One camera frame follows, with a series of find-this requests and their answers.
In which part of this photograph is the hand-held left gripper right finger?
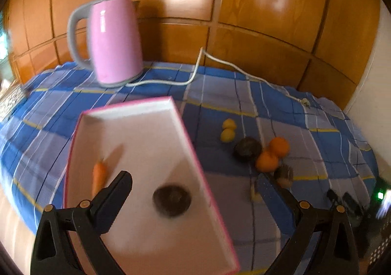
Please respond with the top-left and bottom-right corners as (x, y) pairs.
(257, 173), (360, 275)

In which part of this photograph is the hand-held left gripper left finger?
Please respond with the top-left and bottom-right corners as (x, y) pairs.
(32, 170), (133, 275)

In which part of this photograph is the orange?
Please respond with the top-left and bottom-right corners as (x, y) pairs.
(255, 151), (279, 172)
(268, 137), (290, 158)

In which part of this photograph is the white tray with pink rim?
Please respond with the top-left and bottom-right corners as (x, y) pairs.
(63, 96), (241, 274)

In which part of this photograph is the small brown round fruit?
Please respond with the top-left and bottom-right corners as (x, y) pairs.
(273, 164), (294, 187)

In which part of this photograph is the orange carrot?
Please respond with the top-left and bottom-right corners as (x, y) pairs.
(92, 159), (107, 198)

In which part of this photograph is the dark round fruit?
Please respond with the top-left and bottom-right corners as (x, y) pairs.
(152, 184), (192, 217)
(234, 137), (262, 162)

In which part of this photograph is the blue plaid tablecloth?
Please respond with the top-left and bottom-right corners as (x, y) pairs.
(0, 61), (380, 275)

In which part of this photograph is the pink electric kettle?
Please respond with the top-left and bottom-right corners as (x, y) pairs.
(67, 0), (144, 88)

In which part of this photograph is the grey patterned cloth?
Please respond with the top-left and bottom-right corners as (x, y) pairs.
(0, 79), (26, 123)

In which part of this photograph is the wooden panelled cabinet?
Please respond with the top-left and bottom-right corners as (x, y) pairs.
(6, 0), (381, 110)

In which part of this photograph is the white power cable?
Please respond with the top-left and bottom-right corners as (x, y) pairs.
(126, 47), (313, 109)

